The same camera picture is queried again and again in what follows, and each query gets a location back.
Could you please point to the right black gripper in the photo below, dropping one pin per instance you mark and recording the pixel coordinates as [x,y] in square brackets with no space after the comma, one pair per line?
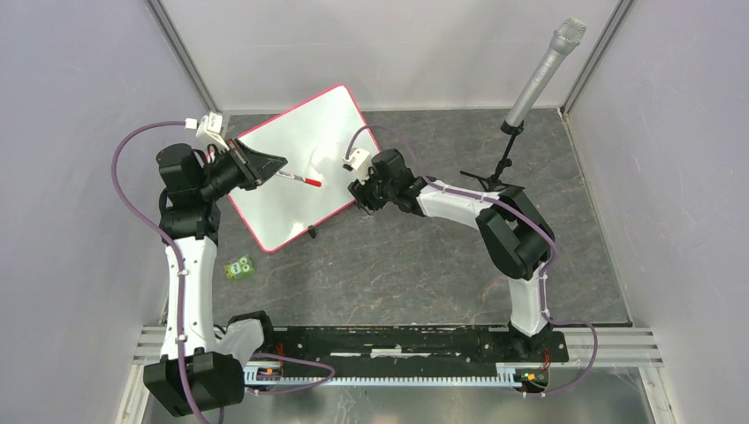
[360,193]

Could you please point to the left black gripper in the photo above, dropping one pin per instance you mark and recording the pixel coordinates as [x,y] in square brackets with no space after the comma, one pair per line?
[254,168]

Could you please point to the red capped whiteboard marker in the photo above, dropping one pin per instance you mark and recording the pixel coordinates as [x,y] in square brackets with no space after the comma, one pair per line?
[304,180]

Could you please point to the white board with pink rim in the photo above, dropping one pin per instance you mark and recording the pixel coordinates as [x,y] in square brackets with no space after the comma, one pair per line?
[313,136]

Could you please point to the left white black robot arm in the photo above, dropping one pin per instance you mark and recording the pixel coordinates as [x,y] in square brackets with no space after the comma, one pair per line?
[197,370]

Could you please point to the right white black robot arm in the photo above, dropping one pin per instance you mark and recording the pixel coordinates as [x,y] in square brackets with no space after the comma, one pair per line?
[518,240]

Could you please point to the black microphone tripod stand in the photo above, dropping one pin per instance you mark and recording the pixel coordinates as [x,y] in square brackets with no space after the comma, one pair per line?
[492,182]

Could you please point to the small green eraser toy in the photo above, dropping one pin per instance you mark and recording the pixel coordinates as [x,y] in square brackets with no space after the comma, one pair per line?
[240,268]

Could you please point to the silver microphone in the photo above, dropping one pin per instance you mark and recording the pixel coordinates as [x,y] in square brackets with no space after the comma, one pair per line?
[563,42]

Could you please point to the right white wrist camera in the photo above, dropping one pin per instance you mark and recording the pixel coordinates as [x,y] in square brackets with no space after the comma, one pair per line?
[359,162]

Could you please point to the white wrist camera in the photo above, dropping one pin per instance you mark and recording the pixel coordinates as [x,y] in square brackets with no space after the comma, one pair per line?
[359,162]
[209,131]

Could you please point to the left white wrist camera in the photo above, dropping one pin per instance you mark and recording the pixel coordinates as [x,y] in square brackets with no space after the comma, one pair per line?
[209,131]

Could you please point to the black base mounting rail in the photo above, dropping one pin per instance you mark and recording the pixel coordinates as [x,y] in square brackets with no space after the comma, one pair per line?
[430,351]

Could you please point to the white slotted cable duct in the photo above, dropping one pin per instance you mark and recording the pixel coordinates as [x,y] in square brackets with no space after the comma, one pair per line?
[505,377]

